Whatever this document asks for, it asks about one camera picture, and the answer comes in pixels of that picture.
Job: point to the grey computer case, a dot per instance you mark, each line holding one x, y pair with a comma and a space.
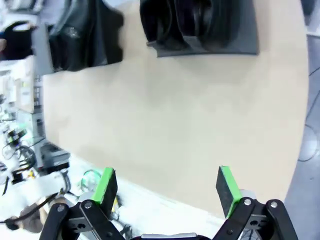
31, 125

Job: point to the grey equipment box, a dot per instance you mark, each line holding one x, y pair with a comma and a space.
55, 157

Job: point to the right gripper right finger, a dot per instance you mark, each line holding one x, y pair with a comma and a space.
231, 185

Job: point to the black jacket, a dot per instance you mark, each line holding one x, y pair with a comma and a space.
17, 45

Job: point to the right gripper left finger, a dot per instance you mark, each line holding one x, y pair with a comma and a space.
100, 187

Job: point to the black textured shoe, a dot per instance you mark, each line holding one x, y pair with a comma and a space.
215, 20
155, 20

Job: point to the white labelled box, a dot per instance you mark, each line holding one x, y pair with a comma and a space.
24, 95

